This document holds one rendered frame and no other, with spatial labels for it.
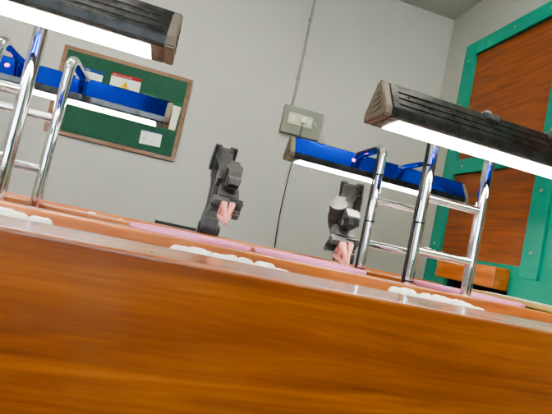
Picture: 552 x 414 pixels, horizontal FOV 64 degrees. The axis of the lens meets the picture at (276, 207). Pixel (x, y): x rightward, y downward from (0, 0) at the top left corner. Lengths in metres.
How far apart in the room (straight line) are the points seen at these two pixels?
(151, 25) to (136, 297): 0.45
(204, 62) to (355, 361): 3.28
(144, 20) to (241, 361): 0.52
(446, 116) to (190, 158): 2.73
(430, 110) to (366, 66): 3.10
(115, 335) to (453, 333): 0.31
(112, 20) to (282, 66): 3.02
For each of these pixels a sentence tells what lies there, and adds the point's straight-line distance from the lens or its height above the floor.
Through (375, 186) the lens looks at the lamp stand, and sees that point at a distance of 1.23.
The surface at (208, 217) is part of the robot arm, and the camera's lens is 1.76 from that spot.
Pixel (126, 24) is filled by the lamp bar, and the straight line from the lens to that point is 0.72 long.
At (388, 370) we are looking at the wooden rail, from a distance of 0.45.
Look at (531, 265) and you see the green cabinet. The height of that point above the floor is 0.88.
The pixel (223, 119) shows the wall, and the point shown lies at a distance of 3.48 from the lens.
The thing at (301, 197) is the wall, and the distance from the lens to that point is 3.52.
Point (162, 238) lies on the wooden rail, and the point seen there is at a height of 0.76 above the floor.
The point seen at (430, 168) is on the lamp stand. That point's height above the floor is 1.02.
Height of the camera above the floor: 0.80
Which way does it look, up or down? 4 degrees up
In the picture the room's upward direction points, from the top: 12 degrees clockwise
